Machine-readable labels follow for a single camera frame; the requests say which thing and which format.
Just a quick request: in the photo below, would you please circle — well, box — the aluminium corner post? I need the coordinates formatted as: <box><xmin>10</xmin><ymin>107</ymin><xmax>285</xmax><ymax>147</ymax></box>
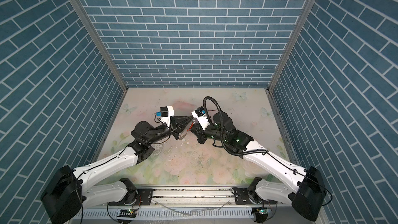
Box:
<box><xmin>268</xmin><ymin>0</ymin><xmax>315</xmax><ymax>92</ymax></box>
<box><xmin>69</xmin><ymin>0</ymin><xmax>128</xmax><ymax>94</ymax></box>

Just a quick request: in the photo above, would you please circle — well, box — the white slotted cable duct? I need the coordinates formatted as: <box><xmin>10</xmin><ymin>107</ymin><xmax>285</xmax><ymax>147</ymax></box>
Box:
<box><xmin>73</xmin><ymin>207</ymin><xmax>254</xmax><ymax>220</ymax></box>

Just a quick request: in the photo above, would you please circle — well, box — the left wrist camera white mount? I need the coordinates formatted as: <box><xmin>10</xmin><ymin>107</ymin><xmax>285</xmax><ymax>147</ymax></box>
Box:
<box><xmin>155</xmin><ymin>106</ymin><xmax>174</xmax><ymax>127</ymax></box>

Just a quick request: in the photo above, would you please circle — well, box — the aluminium corner post left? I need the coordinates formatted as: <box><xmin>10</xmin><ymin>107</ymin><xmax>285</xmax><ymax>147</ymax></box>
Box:
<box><xmin>69</xmin><ymin>0</ymin><xmax>128</xmax><ymax>94</ymax></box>

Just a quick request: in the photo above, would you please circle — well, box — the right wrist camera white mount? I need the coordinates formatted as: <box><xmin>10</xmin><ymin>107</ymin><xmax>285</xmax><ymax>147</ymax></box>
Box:
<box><xmin>192</xmin><ymin>106</ymin><xmax>210</xmax><ymax>130</ymax></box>

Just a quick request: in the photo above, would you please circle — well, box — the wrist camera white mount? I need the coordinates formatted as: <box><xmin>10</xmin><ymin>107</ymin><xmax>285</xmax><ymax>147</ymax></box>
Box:
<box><xmin>155</xmin><ymin>106</ymin><xmax>174</xmax><ymax>127</ymax></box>
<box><xmin>192</xmin><ymin>106</ymin><xmax>210</xmax><ymax>130</ymax></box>

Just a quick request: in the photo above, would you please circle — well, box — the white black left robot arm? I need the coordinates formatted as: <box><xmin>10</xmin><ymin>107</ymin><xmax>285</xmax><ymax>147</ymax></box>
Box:
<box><xmin>40</xmin><ymin>116</ymin><xmax>193</xmax><ymax>224</ymax></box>

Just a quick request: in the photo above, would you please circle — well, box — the black corrugated cable hose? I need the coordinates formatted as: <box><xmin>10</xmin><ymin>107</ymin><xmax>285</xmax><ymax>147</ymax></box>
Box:
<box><xmin>203</xmin><ymin>96</ymin><xmax>268</xmax><ymax>157</ymax></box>

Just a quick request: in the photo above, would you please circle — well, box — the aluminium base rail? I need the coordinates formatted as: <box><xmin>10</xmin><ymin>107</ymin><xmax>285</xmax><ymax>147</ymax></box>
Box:
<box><xmin>136</xmin><ymin>185</ymin><xmax>280</xmax><ymax>207</ymax></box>

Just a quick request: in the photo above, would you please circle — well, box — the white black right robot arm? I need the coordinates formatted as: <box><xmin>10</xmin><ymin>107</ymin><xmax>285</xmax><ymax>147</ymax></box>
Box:
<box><xmin>191</xmin><ymin>110</ymin><xmax>328</xmax><ymax>222</ymax></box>

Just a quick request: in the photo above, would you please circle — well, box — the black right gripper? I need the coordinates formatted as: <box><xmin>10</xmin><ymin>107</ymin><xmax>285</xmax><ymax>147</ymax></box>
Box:
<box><xmin>188</xmin><ymin>121</ymin><xmax>228</xmax><ymax>144</ymax></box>

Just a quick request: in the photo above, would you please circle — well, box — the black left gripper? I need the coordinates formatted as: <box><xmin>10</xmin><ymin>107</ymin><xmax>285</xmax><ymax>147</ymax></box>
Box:
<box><xmin>146</xmin><ymin>117</ymin><xmax>191</xmax><ymax>147</ymax></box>

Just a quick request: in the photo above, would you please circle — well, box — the aluminium corner post right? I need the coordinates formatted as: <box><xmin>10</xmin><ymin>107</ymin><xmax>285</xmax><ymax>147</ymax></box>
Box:
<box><xmin>268</xmin><ymin>0</ymin><xmax>315</xmax><ymax>92</ymax></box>

